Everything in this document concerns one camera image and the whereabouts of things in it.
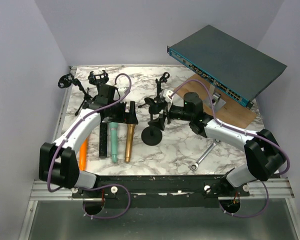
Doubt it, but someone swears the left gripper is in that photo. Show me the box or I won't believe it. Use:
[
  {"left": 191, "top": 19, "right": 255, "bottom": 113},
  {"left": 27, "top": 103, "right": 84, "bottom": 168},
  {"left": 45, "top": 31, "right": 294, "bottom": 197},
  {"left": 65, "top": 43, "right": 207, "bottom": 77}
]
[{"left": 108, "top": 100, "right": 138, "bottom": 125}]

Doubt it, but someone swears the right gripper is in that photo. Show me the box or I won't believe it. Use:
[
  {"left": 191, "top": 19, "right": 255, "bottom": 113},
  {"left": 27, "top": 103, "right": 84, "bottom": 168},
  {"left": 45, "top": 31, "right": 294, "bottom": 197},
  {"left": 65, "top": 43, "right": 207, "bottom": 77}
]
[{"left": 147, "top": 100, "right": 193, "bottom": 131}]

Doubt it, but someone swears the gold microphone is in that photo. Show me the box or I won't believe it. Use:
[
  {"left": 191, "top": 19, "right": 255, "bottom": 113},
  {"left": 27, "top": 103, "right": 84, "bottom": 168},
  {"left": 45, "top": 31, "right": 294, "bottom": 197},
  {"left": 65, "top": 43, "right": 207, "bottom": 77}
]
[{"left": 124, "top": 123, "right": 136, "bottom": 163}]

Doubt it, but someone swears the black round-base clip stand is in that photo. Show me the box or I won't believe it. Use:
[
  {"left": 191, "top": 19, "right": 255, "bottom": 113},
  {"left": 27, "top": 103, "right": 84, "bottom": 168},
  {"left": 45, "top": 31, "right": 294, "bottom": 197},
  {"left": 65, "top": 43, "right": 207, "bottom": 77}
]
[{"left": 138, "top": 97, "right": 163, "bottom": 146}]

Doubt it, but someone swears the mint green microphone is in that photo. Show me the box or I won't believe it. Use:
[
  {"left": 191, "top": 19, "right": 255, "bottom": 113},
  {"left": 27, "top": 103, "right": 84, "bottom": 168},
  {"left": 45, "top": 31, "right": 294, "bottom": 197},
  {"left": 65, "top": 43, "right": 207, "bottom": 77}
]
[{"left": 109, "top": 122, "right": 118, "bottom": 164}]

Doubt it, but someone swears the black silver-grille microphone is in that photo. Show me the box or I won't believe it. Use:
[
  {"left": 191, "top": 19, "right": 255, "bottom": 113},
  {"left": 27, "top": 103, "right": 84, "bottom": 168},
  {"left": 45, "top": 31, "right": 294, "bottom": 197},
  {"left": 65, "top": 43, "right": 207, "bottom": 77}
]
[{"left": 99, "top": 122, "right": 108, "bottom": 159}]

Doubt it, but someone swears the black tall tripod stand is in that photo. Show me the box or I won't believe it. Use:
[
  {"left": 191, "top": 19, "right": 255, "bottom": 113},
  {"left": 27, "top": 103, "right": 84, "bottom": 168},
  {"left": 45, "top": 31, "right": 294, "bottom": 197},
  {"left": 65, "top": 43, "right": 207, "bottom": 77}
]
[{"left": 154, "top": 72, "right": 170, "bottom": 101}]

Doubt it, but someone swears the black round-base shock-mount stand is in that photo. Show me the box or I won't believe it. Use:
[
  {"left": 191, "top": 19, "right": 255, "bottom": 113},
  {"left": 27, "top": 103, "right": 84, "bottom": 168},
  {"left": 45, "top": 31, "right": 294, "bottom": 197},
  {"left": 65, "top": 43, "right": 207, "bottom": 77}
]
[{"left": 88, "top": 70, "right": 109, "bottom": 87}]

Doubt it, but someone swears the orange microphone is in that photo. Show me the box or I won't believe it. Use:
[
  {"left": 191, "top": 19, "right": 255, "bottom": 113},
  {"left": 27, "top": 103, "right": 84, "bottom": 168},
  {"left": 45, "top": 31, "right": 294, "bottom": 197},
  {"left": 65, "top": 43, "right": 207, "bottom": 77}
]
[{"left": 79, "top": 138, "right": 88, "bottom": 171}]

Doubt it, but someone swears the black tripod shock-mount stand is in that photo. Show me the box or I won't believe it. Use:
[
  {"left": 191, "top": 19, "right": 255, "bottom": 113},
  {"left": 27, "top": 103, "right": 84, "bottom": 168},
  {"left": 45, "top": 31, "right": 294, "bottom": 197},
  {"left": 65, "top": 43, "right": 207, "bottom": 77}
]
[{"left": 57, "top": 73, "right": 94, "bottom": 116}]

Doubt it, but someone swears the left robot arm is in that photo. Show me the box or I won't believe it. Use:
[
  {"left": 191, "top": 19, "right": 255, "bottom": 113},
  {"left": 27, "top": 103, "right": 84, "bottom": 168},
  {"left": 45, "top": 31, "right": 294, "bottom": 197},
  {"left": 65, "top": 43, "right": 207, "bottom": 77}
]
[{"left": 38, "top": 84, "right": 131, "bottom": 198}]

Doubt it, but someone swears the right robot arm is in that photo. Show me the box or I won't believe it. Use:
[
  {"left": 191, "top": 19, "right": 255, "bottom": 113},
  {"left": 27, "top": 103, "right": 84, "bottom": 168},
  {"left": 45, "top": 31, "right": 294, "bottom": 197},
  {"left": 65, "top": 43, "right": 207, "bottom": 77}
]
[{"left": 141, "top": 90, "right": 286, "bottom": 196}]

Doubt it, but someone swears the silver ratchet wrench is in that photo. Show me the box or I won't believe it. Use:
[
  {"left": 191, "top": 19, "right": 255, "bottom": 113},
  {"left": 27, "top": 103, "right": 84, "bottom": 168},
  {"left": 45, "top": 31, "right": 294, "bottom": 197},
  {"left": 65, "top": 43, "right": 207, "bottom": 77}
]
[{"left": 190, "top": 139, "right": 221, "bottom": 172}]

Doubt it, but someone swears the wooden board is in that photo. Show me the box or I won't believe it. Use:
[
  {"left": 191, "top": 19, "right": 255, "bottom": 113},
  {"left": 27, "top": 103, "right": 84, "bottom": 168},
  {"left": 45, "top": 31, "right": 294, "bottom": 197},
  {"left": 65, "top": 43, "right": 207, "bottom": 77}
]
[{"left": 176, "top": 74, "right": 257, "bottom": 129}]

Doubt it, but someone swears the metal switch bracket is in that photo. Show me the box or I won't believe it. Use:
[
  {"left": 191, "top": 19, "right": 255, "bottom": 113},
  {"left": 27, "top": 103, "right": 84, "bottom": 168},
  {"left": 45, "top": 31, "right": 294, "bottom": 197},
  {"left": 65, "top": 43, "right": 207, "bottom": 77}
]
[{"left": 209, "top": 85, "right": 226, "bottom": 112}]

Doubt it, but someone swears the black front mounting rail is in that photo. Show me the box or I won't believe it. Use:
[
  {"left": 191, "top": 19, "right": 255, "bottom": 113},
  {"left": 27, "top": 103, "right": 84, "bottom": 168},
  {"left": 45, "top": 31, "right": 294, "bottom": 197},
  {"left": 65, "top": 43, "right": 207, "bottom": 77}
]
[{"left": 72, "top": 174, "right": 250, "bottom": 215}]

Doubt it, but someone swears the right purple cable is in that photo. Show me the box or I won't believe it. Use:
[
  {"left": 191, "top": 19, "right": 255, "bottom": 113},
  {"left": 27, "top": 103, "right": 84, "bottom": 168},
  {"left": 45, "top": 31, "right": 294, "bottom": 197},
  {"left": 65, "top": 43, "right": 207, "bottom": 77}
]
[{"left": 169, "top": 79, "right": 291, "bottom": 218}]

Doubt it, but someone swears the teal network switch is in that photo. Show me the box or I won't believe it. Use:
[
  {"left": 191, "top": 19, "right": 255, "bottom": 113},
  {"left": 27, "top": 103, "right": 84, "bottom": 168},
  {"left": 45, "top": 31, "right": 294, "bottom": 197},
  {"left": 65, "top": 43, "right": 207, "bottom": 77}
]
[{"left": 167, "top": 25, "right": 287, "bottom": 109}]

